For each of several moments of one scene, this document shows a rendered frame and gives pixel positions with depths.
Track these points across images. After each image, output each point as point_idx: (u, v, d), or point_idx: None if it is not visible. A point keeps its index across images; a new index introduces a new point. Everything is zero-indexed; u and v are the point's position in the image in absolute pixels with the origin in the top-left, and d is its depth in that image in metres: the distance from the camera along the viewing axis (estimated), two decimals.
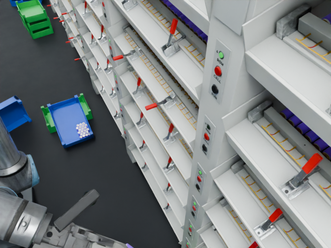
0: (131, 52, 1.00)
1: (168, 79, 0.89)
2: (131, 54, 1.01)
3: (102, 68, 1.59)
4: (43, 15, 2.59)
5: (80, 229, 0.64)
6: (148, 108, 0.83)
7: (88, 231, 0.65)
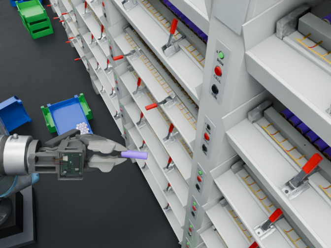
0: (131, 52, 1.00)
1: (168, 79, 0.89)
2: (131, 54, 1.01)
3: (102, 68, 1.59)
4: (43, 15, 2.59)
5: (70, 139, 0.68)
6: (148, 108, 0.83)
7: (79, 138, 0.68)
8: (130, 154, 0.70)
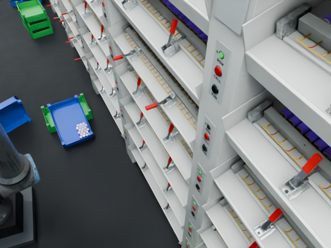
0: (131, 52, 1.00)
1: (168, 79, 0.89)
2: (131, 54, 1.01)
3: (102, 68, 1.59)
4: (43, 15, 2.59)
5: None
6: (148, 108, 0.83)
7: None
8: None
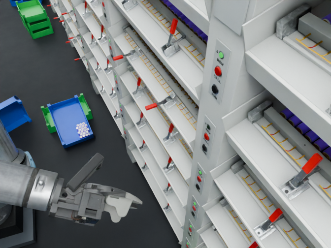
0: (131, 52, 1.00)
1: (168, 79, 0.89)
2: (131, 54, 1.01)
3: (102, 68, 1.59)
4: (43, 15, 2.59)
5: (92, 185, 0.69)
6: (148, 108, 0.83)
7: (101, 186, 0.69)
8: None
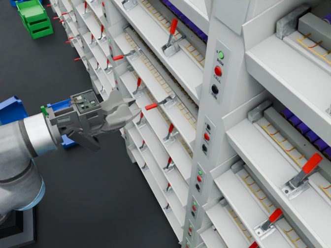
0: (131, 52, 1.00)
1: (168, 79, 0.89)
2: (131, 54, 1.01)
3: (102, 68, 1.59)
4: (43, 15, 2.59)
5: None
6: (148, 108, 0.83)
7: None
8: None
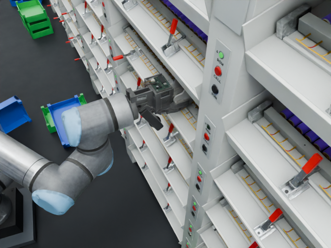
0: (131, 52, 1.00)
1: (168, 79, 0.89)
2: (131, 54, 1.01)
3: (102, 68, 1.59)
4: (43, 15, 2.59)
5: None
6: None
7: None
8: None
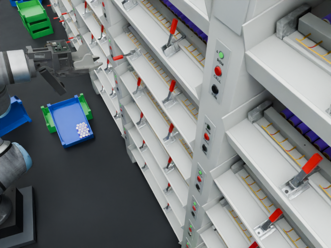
0: (131, 52, 1.00)
1: (173, 76, 0.89)
2: (131, 54, 1.01)
3: (102, 68, 1.59)
4: (43, 15, 2.59)
5: None
6: (174, 84, 0.81)
7: None
8: None
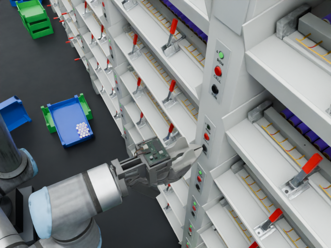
0: (135, 52, 1.01)
1: (174, 76, 0.89)
2: (133, 52, 1.00)
3: (102, 68, 1.59)
4: (43, 15, 2.59)
5: None
6: (174, 84, 0.81)
7: None
8: None
